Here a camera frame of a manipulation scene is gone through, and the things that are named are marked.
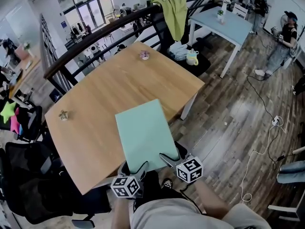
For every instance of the white frame desk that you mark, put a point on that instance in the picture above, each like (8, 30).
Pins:
(283, 209)

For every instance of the light blue table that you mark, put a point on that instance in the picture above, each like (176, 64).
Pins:
(224, 30)

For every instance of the olive green jacket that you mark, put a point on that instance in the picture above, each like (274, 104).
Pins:
(175, 13)

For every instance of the white power strip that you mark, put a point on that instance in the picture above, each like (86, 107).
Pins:
(276, 120)

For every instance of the small white pot leafy plant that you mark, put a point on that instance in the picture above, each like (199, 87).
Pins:
(64, 116)

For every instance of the light green board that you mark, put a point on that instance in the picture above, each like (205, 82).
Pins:
(143, 135)

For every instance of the white vase with pink flowers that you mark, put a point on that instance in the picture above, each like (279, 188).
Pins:
(224, 5)

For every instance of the glass vase white flowers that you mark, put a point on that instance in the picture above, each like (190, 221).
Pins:
(28, 49)

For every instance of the long light wood desk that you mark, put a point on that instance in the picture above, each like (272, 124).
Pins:
(26, 75)

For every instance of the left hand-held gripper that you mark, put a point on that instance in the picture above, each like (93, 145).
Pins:
(125, 187)

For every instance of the black vertical bar fence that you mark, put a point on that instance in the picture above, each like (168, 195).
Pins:
(48, 46)

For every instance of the small pot pink flowers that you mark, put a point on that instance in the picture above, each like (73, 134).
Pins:
(144, 55)

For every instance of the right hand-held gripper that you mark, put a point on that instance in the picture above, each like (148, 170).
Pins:
(189, 170)

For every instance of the wooden table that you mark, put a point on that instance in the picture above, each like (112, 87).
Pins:
(107, 87)

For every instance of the person's beige shirt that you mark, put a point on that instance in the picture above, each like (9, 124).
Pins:
(178, 213)

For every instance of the glass entrance doors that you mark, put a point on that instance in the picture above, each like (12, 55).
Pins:
(85, 6)

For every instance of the black office chair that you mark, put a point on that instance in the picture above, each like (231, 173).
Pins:
(47, 182)
(162, 32)
(33, 123)

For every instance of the person's black trousers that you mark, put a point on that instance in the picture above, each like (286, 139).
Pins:
(150, 182)

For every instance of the white chair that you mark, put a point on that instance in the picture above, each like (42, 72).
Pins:
(240, 11)

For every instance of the black chair back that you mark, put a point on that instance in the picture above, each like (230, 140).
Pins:
(100, 34)

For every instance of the pink pillow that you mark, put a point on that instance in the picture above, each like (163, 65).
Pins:
(14, 123)

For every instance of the green star pillow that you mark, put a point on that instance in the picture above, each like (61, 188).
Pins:
(7, 111)

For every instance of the person's right forearm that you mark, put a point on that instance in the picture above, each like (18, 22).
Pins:
(209, 199)

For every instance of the person's black right shoe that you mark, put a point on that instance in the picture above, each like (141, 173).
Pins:
(167, 184)

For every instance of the person's left forearm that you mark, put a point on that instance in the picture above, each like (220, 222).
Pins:
(122, 213)

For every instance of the tall white pot green plant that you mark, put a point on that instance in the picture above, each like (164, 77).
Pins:
(220, 17)

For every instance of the light blue cloth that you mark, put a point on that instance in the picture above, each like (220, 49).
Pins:
(177, 51)

